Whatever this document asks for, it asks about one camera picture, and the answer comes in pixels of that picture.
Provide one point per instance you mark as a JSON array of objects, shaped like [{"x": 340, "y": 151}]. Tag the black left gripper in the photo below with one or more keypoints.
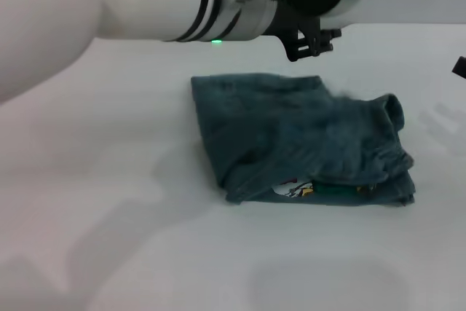
[{"x": 296, "y": 38}]

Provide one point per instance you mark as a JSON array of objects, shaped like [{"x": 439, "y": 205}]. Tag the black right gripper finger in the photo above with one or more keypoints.
[{"x": 461, "y": 67}]

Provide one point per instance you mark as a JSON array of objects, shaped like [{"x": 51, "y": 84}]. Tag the blue denim shorts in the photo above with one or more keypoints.
[{"x": 273, "y": 125}]

